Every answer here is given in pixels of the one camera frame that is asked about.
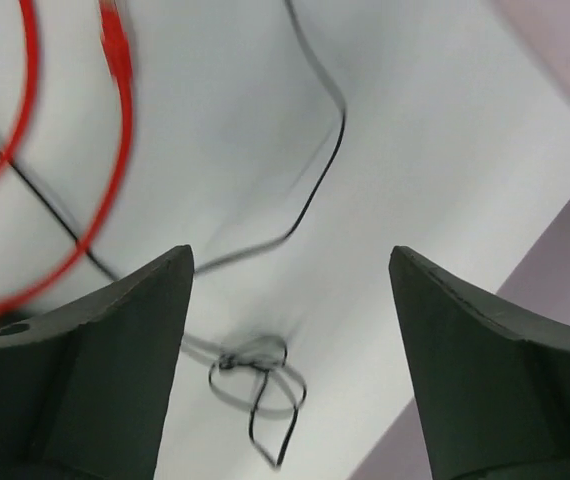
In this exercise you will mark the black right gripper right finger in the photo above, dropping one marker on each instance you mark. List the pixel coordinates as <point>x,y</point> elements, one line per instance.
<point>491,379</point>

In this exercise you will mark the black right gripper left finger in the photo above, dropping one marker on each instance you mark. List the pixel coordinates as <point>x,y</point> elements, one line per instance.
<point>84,388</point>

